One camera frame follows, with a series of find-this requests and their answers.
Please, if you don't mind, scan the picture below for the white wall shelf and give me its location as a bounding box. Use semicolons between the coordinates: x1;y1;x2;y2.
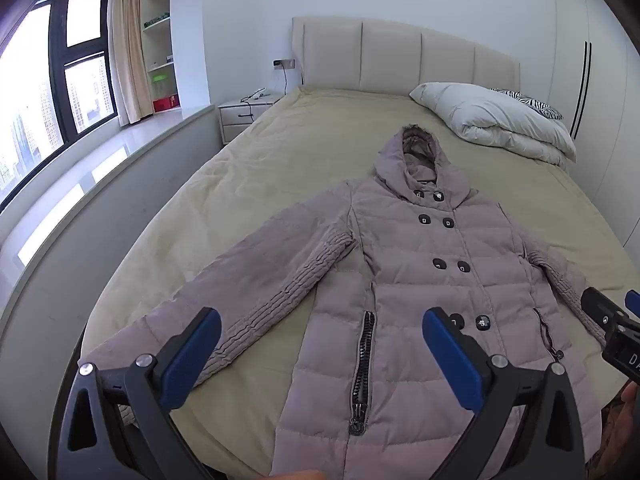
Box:
140;0;176;113

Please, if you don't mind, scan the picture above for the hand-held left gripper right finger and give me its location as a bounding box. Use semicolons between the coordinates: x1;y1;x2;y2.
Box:
421;306;586;480

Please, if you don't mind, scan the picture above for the bed with beige blanket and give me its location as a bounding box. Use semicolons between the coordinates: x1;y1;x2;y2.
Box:
47;85;640;480

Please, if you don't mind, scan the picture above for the white folded duvet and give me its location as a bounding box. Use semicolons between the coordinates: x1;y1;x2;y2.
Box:
409;81;577;165

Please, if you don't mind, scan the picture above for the black charging cable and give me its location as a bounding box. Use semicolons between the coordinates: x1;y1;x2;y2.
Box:
240;66;289;121

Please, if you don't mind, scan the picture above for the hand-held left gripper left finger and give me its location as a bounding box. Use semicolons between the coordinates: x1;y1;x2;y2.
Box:
60;306;222;480

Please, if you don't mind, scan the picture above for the white window bench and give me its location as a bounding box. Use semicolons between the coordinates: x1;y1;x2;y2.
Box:
0;105;223;461

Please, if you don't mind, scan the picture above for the beige curtain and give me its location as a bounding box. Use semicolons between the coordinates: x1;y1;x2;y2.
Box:
107;0;151;126

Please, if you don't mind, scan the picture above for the zebra print pillow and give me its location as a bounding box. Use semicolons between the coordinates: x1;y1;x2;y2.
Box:
490;88;565;121

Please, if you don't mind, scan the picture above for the white nightstand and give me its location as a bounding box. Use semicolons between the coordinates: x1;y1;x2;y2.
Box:
217;92;285;145

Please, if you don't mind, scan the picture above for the black framed window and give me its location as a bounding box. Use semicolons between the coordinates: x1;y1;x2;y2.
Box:
0;0;118;211

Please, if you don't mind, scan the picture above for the mauve hooded puffer jacket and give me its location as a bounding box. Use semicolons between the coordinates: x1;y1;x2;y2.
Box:
77;125;608;480

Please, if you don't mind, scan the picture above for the beige padded headboard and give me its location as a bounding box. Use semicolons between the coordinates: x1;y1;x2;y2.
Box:
291;16;522;101

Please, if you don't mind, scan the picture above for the white wardrobe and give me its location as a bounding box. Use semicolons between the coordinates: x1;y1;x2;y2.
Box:
547;0;640;241

